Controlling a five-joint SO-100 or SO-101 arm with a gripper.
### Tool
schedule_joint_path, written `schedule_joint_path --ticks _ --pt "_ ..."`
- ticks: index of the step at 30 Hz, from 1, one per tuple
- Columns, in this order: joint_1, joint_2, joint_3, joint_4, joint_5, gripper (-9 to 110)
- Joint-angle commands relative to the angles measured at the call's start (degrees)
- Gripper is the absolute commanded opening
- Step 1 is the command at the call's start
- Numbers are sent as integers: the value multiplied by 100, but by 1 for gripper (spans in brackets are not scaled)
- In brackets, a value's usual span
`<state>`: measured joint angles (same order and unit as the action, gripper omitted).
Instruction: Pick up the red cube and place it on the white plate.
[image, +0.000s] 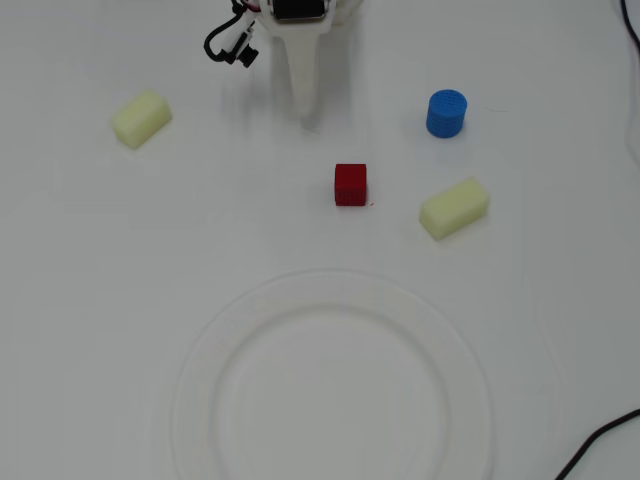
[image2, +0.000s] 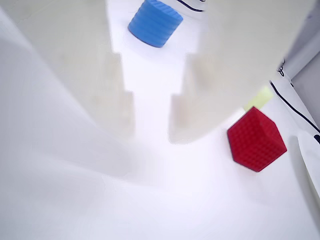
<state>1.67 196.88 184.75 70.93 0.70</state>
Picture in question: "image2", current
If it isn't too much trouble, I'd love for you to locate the yellow foam block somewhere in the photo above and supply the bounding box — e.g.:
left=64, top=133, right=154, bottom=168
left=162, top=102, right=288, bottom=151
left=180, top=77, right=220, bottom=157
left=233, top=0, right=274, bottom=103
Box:
left=243, top=85, right=275, bottom=113

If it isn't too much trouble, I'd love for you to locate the red foam cube block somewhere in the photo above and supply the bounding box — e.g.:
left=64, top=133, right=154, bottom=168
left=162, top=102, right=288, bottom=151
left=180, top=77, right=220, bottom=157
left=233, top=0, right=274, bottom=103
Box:
left=226, top=106, right=288, bottom=173

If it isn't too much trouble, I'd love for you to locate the blue ribbed foam cylinder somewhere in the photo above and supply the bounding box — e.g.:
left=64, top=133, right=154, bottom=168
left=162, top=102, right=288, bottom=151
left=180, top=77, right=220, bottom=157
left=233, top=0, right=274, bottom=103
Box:
left=127, top=0, right=184, bottom=49

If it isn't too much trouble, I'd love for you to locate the thin black cable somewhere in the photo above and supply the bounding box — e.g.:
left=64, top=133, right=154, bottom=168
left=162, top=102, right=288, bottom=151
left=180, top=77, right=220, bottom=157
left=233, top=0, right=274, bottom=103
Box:
left=175, top=0, right=207, bottom=13

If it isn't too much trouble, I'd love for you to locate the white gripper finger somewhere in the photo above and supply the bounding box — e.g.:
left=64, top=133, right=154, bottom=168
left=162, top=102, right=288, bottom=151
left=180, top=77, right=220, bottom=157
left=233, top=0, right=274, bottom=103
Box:
left=168, top=0, right=311, bottom=145
left=0, top=0, right=136, bottom=179

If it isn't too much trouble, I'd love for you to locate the black power cable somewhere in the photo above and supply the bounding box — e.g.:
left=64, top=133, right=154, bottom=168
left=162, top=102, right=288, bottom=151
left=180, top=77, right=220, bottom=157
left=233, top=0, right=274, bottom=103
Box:
left=269, top=59, right=320, bottom=134

